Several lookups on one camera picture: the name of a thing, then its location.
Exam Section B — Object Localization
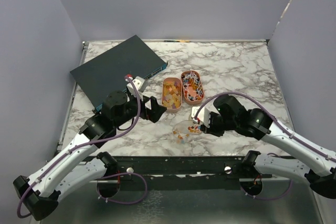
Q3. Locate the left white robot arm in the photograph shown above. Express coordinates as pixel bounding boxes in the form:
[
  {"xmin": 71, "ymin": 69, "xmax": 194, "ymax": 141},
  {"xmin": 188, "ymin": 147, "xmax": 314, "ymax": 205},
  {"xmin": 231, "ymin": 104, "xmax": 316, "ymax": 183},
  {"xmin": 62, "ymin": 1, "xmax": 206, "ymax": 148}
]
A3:
[{"xmin": 13, "ymin": 91, "xmax": 166, "ymax": 221}]

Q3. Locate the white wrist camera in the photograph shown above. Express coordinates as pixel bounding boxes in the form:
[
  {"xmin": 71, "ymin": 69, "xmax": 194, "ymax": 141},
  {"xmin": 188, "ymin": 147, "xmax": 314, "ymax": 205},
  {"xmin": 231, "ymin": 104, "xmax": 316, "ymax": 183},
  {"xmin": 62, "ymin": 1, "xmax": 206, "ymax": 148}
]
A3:
[
  {"xmin": 190, "ymin": 106, "xmax": 211, "ymax": 128},
  {"xmin": 127, "ymin": 75, "xmax": 147, "ymax": 98}
]

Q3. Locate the pink tray of lollipops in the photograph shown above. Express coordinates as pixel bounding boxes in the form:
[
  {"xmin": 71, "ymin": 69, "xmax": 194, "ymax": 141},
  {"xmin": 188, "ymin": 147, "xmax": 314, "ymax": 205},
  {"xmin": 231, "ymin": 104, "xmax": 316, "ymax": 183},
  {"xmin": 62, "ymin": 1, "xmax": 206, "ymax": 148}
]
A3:
[{"xmin": 181, "ymin": 70, "xmax": 205, "ymax": 105}]

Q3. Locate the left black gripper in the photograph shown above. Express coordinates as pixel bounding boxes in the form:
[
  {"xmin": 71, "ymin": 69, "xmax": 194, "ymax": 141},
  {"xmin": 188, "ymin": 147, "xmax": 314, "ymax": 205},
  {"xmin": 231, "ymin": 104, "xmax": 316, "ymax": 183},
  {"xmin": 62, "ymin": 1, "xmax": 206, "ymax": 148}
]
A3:
[{"xmin": 114, "ymin": 91, "xmax": 167, "ymax": 128}]

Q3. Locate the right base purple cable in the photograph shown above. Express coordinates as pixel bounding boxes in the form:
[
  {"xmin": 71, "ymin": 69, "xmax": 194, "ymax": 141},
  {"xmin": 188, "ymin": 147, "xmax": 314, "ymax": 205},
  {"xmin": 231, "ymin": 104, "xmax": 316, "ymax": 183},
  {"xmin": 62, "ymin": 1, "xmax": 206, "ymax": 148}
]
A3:
[{"xmin": 240, "ymin": 179, "xmax": 293, "ymax": 200}]

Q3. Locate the dark blue network switch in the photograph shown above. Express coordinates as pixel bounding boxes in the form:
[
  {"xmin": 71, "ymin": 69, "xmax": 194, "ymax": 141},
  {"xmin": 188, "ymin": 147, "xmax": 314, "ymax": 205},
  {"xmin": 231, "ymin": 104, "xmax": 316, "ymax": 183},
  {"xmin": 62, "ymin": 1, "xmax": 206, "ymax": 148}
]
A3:
[{"xmin": 70, "ymin": 35, "xmax": 168, "ymax": 111}]

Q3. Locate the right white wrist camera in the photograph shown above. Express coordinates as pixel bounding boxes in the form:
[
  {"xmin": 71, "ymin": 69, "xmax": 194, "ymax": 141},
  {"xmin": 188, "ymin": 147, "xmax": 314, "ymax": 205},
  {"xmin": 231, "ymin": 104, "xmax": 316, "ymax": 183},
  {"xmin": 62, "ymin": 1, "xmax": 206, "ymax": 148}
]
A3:
[{"xmin": 190, "ymin": 106, "xmax": 211, "ymax": 128}]

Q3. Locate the clear plastic jar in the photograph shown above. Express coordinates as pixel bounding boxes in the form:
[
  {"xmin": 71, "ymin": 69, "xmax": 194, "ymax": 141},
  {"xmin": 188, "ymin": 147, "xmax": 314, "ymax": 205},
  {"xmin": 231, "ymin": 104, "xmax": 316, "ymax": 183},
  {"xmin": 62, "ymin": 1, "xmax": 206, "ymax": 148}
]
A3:
[{"xmin": 172, "ymin": 124, "xmax": 191, "ymax": 144}]

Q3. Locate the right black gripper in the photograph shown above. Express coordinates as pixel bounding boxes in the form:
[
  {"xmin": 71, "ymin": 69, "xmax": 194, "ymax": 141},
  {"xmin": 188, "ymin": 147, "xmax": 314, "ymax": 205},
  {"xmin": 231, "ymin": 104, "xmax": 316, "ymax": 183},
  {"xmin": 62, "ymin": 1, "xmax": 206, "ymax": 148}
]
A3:
[{"xmin": 200, "ymin": 110, "xmax": 238, "ymax": 136}]

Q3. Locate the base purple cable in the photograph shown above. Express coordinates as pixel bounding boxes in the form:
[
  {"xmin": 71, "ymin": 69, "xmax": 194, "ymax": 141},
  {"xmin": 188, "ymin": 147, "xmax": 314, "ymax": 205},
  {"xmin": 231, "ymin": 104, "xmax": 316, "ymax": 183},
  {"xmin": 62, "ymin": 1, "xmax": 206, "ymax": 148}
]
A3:
[
  {"xmin": 240, "ymin": 179, "xmax": 293, "ymax": 200},
  {"xmin": 97, "ymin": 172, "xmax": 148, "ymax": 205}
]

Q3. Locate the pink tray of popsicle candies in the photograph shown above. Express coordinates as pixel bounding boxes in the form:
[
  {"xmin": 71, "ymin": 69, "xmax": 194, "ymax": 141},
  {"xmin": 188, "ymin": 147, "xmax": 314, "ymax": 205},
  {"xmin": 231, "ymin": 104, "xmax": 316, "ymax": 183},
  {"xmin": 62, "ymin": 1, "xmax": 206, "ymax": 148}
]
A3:
[{"xmin": 162, "ymin": 77, "xmax": 183, "ymax": 113}]

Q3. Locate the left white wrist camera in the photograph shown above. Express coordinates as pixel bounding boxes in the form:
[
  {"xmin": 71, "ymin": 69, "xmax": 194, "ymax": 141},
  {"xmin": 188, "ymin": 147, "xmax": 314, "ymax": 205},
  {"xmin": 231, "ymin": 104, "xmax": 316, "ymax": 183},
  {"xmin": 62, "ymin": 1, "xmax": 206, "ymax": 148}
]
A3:
[{"xmin": 127, "ymin": 75, "xmax": 147, "ymax": 98}]

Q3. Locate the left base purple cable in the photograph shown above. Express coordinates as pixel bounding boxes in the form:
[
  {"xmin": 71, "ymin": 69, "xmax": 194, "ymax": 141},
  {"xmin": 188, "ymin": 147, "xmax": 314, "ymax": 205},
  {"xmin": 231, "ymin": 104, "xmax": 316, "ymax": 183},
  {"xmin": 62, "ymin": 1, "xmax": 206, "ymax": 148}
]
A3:
[{"xmin": 97, "ymin": 172, "xmax": 148, "ymax": 205}]

